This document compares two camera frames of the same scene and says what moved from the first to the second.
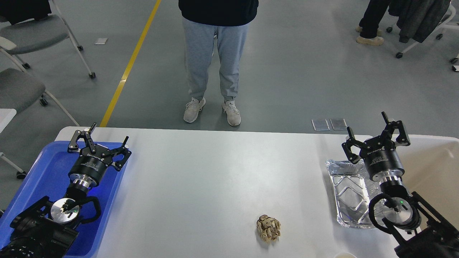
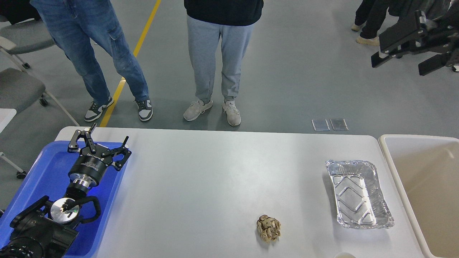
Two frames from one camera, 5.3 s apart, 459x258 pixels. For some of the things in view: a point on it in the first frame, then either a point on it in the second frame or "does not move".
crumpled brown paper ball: (268, 228) does not move
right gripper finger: (352, 141) to (400, 39)
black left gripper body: (89, 168) does not move
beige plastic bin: (431, 163) does not move
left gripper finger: (120, 164) does not move
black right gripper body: (382, 158) to (440, 32)
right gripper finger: (403, 138) to (432, 63)
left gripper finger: (73, 146) does not move
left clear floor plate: (320, 124) does not move
